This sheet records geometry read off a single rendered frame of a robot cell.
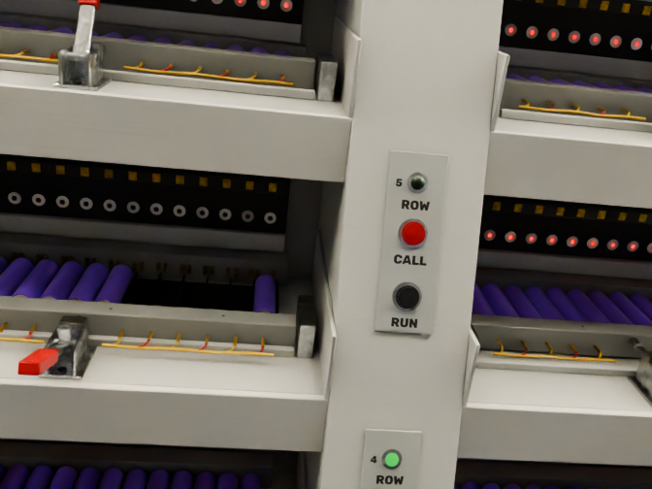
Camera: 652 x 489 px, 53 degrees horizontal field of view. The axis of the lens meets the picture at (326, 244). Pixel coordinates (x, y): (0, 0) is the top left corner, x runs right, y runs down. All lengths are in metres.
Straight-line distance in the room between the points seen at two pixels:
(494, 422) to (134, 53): 0.37
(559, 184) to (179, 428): 0.31
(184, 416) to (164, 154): 0.18
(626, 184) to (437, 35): 0.17
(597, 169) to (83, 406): 0.39
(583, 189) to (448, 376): 0.16
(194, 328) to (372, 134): 0.19
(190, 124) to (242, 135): 0.03
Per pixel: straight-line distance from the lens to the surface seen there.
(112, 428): 0.49
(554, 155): 0.49
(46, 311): 0.52
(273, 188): 0.60
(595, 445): 0.54
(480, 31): 0.47
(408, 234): 0.44
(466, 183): 0.46
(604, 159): 0.50
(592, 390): 0.55
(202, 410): 0.47
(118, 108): 0.45
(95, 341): 0.51
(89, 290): 0.55
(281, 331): 0.50
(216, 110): 0.44
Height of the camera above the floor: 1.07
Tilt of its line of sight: 5 degrees down
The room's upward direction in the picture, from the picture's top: 5 degrees clockwise
